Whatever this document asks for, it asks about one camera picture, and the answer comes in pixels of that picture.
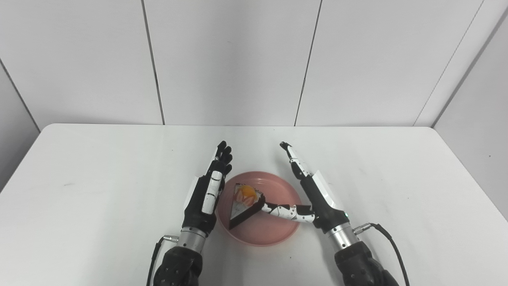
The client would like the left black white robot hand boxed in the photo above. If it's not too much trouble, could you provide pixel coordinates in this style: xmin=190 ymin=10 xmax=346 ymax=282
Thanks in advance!
xmin=183 ymin=141 xmax=233 ymax=238

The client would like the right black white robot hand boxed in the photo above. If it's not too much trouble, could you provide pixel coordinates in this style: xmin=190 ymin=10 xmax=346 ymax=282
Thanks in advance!
xmin=260 ymin=141 xmax=350 ymax=234

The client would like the cake slice with fruit topping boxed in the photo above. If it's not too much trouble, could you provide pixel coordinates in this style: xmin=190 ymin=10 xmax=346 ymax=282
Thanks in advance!
xmin=229 ymin=183 xmax=266 ymax=230

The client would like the pink round plate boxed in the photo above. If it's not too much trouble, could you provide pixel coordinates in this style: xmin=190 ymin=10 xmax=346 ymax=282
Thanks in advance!
xmin=215 ymin=171 xmax=303 ymax=247

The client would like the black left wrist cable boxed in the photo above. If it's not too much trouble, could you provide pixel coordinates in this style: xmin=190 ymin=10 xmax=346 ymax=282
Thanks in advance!
xmin=146 ymin=234 xmax=179 ymax=286

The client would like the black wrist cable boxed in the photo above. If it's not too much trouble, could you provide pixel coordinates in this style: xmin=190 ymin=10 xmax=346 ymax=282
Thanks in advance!
xmin=146 ymin=234 xmax=179 ymax=286
xmin=353 ymin=223 xmax=411 ymax=286

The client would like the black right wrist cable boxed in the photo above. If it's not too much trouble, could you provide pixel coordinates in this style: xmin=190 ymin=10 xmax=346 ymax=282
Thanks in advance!
xmin=353 ymin=223 xmax=411 ymax=286

